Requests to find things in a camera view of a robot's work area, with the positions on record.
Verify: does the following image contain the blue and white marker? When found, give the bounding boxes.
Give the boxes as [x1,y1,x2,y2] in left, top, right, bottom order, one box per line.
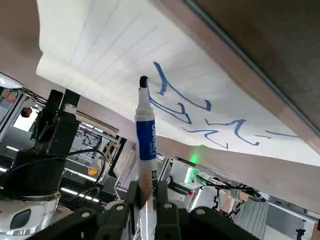
[134,74,159,240]

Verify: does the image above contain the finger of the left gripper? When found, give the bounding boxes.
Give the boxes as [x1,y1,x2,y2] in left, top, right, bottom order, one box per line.
[63,89,81,115]
[47,90,63,112]

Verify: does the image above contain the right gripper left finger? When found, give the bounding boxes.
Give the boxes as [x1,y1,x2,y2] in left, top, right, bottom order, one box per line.
[32,181,142,240]

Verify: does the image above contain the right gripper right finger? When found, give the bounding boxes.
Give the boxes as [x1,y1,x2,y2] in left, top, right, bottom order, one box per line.
[154,180,253,240]

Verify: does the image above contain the lined paper notebook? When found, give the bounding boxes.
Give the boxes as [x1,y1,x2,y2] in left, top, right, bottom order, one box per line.
[35,0,302,152]

